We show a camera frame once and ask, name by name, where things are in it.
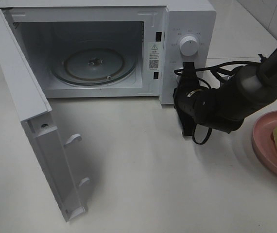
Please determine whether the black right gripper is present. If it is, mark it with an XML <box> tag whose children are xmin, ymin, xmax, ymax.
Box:
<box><xmin>173</xmin><ymin>62</ymin><xmax>216</xmax><ymax>130</ymax></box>

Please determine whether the pink round plate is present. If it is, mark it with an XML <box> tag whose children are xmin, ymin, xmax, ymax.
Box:
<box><xmin>252</xmin><ymin>111</ymin><xmax>277</xmax><ymax>175</ymax></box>

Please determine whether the white microwave door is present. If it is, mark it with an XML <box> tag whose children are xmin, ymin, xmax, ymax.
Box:
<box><xmin>0</xmin><ymin>9</ymin><xmax>86</xmax><ymax>221</ymax></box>

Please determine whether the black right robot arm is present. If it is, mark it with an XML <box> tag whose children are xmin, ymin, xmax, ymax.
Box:
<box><xmin>173</xmin><ymin>48</ymin><xmax>277</xmax><ymax>136</ymax></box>

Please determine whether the upper white microwave knob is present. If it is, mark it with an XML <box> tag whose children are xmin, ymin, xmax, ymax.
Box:
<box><xmin>179</xmin><ymin>35</ymin><xmax>199</xmax><ymax>56</ymax></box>

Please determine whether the white warning label sticker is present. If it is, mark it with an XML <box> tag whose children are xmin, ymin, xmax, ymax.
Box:
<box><xmin>147</xmin><ymin>42</ymin><xmax>161</xmax><ymax>71</ymax></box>

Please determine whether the glass microwave turntable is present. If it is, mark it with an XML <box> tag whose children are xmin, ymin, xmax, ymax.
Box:
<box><xmin>51</xmin><ymin>48</ymin><xmax>138</xmax><ymax>86</ymax></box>

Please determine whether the white microwave oven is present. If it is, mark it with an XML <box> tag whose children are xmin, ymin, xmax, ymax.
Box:
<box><xmin>0</xmin><ymin>0</ymin><xmax>216</xmax><ymax>104</ymax></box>

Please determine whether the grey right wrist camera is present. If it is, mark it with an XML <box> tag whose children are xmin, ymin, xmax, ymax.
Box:
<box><xmin>176</xmin><ymin>109</ymin><xmax>195</xmax><ymax>137</ymax></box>

